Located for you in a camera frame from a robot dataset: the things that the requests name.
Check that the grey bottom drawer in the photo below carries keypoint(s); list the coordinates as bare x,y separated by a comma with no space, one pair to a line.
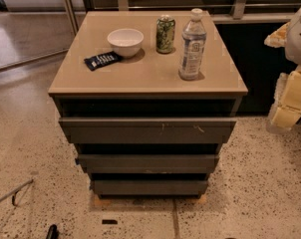
149,187

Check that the grey top drawer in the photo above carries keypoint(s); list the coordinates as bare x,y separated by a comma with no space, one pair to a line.
147,131

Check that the dark blue snack packet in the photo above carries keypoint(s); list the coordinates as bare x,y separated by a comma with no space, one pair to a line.
102,60

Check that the grey drawer cabinet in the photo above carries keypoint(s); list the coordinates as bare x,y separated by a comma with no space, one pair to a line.
146,86

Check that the white ceramic bowl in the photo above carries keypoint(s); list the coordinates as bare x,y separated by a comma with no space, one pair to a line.
126,42

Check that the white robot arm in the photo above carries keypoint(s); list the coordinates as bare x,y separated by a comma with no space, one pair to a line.
292,50

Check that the clear plastic water bottle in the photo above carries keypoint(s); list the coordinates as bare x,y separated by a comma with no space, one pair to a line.
193,43

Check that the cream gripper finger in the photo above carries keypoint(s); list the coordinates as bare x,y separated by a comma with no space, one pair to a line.
286,110
277,39

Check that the green drink can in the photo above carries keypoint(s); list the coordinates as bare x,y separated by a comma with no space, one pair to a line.
165,26

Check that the black object on floor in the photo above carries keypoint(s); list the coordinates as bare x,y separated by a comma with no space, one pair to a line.
52,232

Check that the metal rod on floor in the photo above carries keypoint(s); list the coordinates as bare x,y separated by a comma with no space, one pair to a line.
12,194

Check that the grey middle drawer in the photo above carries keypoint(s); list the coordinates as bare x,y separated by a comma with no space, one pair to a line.
148,163

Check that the grey drawer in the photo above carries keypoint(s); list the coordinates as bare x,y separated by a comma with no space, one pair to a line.
149,187
148,163
147,131

